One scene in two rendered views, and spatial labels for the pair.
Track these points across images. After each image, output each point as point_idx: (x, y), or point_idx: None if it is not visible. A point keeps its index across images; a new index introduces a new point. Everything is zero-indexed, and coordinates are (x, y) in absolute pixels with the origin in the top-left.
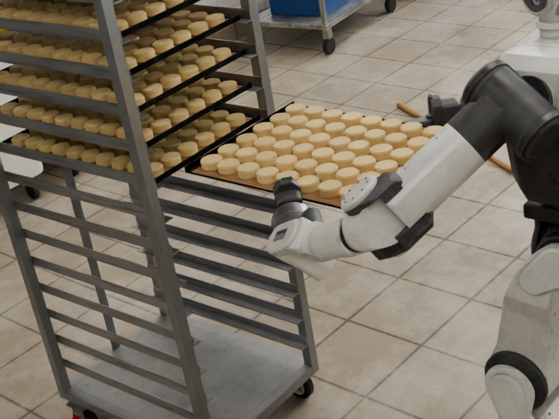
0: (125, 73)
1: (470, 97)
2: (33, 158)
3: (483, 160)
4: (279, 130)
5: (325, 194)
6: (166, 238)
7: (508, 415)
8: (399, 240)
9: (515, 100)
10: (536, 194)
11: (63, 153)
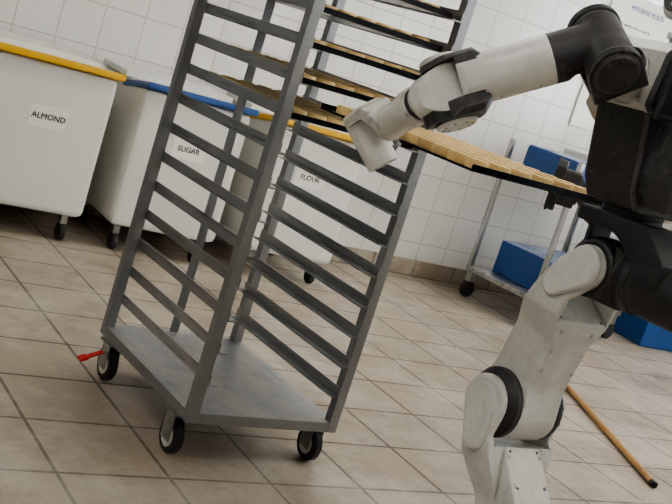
0: (321, 0)
1: (573, 24)
2: (210, 81)
3: (556, 71)
4: (418, 128)
5: (420, 143)
6: (272, 168)
7: (471, 427)
8: (450, 105)
9: (608, 30)
10: (596, 181)
11: None
